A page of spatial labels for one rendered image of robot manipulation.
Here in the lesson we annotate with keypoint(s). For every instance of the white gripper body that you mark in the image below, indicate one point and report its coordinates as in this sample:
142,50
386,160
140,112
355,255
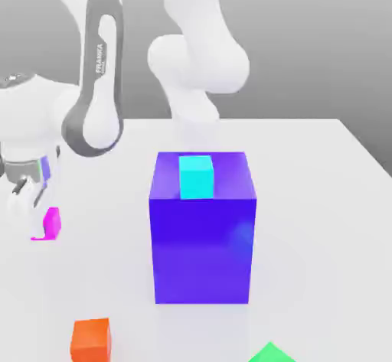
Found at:
32,198

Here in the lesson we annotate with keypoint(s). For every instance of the small magenta cube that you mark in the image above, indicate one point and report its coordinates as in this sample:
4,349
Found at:
53,222

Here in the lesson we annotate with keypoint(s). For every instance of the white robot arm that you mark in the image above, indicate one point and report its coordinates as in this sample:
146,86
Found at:
196,46

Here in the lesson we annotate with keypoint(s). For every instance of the small orange cube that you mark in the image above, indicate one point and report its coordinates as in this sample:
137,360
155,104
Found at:
90,340

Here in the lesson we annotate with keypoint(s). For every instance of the small cyan cube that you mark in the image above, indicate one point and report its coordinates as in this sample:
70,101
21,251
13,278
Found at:
196,178

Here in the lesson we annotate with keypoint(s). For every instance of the small green cube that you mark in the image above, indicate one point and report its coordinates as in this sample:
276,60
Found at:
271,354

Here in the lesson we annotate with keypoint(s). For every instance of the large purple box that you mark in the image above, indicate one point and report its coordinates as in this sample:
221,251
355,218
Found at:
202,245

